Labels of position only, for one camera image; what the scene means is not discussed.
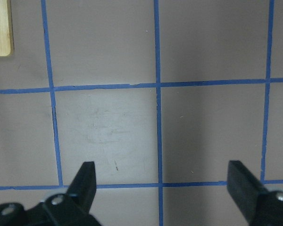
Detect wooden mug tree stand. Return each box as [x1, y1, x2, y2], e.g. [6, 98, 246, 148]
[0, 0, 14, 57]

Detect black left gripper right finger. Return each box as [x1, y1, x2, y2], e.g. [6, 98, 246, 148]
[227, 160, 269, 219]

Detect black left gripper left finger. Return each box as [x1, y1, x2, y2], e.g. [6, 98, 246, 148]
[66, 161, 97, 213]

